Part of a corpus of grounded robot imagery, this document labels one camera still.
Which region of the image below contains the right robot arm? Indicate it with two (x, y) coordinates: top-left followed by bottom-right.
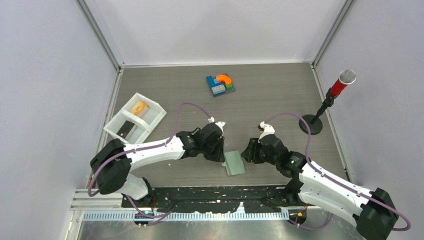
(241, 134), (399, 240)

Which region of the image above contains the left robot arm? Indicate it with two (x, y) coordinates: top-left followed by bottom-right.
(89, 121), (225, 207)

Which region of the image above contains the orange card stack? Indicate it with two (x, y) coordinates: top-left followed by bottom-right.
(129, 101), (149, 118)

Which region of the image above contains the black card in tray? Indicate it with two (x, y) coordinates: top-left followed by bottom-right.
(116, 120), (135, 139)

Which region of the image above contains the colourful toy block set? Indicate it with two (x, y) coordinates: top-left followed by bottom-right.
(205, 74), (236, 98)

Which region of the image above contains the white two-compartment tray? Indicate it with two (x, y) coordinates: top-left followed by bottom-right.
(103, 93), (167, 144)

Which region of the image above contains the red microphone on stand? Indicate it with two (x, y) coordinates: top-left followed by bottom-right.
(298, 69), (357, 135)

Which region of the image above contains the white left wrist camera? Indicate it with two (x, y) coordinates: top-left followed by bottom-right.
(208, 117), (226, 135)

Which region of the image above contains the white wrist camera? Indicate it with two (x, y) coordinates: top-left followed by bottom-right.
(208, 117), (226, 135)
(258, 121), (275, 141)

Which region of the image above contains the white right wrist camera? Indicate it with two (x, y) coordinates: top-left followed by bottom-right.
(258, 121), (275, 141)

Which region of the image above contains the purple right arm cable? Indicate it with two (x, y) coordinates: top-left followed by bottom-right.
(258, 112), (412, 232)

